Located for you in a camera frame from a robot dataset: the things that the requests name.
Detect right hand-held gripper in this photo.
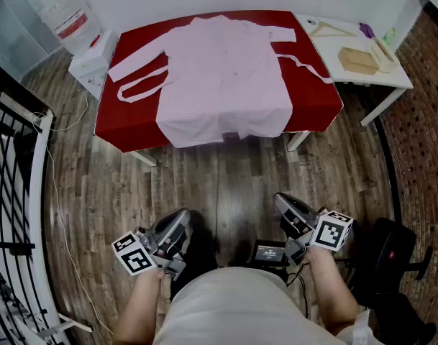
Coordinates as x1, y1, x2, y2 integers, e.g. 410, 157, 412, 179
273, 192, 355, 267

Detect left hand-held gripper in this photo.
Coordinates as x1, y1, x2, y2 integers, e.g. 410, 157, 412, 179
111, 208, 191, 282

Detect pink robe garment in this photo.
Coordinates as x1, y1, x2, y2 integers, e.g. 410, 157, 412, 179
107, 14, 335, 149

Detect person's right forearm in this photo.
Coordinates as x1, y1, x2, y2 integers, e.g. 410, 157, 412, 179
306, 246, 360, 336

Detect person's left forearm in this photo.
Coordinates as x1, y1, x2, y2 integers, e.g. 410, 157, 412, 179
112, 270, 169, 345

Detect person's black trousers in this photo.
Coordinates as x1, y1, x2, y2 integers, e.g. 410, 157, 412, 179
170, 209, 219, 301

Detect black device with screen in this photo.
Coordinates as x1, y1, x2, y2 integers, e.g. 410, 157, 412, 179
253, 239, 288, 265

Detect black office chair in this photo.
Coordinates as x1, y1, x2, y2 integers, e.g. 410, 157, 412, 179
347, 216, 437, 345

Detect red covered table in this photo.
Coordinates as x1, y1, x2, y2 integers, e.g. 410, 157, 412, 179
93, 9, 345, 167

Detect person's white shirt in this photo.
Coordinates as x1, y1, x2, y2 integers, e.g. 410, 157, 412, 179
152, 267, 385, 345

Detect black and white stair railing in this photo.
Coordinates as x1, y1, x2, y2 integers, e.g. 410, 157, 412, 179
0, 63, 93, 345

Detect white side table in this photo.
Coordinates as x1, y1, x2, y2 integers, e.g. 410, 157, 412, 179
293, 12, 414, 128

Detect wooden box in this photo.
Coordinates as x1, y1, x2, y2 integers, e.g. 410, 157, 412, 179
337, 46, 380, 75

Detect white cabinet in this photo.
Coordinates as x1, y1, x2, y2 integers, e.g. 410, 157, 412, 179
68, 29, 119, 100

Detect light wooden rack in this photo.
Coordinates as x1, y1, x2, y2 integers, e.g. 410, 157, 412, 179
370, 37, 398, 73

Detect wooden clothes hanger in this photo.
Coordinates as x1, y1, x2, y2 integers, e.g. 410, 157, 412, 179
307, 19, 358, 38

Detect purple cloth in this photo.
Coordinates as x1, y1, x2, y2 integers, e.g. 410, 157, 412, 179
358, 22, 376, 39

